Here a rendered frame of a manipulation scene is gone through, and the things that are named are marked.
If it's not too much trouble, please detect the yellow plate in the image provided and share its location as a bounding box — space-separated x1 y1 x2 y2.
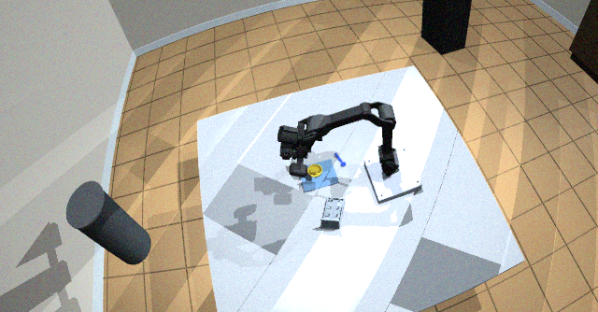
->
307 164 322 177

